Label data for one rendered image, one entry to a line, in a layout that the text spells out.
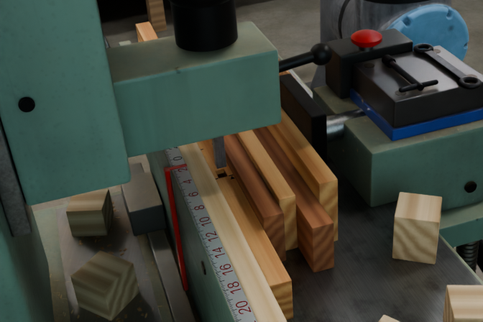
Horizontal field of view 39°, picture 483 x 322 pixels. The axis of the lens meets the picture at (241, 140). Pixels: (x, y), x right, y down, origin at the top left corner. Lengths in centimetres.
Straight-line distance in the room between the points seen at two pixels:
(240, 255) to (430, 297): 15
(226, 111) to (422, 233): 19
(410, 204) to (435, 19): 53
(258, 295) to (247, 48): 19
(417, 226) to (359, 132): 12
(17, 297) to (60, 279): 24
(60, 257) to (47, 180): 29
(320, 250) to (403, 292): 7
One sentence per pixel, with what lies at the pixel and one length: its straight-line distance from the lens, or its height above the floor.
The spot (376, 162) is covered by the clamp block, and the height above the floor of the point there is 95.
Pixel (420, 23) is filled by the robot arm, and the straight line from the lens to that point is 106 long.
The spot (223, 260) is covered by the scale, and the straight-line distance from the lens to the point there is 52.
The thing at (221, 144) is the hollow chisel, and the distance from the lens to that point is 61.
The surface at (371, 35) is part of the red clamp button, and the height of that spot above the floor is 102.
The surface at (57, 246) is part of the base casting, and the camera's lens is 82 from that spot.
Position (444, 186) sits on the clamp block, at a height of 90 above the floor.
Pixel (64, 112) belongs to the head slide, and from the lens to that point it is 50.
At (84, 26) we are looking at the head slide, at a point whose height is 113.
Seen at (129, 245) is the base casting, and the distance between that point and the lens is 79.
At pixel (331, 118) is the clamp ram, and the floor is 96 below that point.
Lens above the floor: 130
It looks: 32 degrees down
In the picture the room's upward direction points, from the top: 5 degrees counter-clockwise
